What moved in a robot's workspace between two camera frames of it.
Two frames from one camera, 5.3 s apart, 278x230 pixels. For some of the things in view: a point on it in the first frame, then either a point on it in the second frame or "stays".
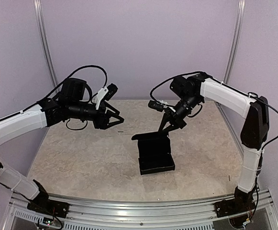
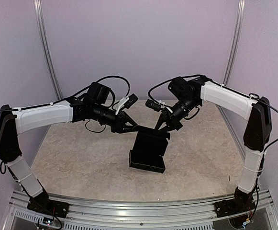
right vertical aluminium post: [236, 38] stays
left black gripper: [103, 123] -> [120, 123]
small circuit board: [48, 221] stays
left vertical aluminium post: [38, 9] stays
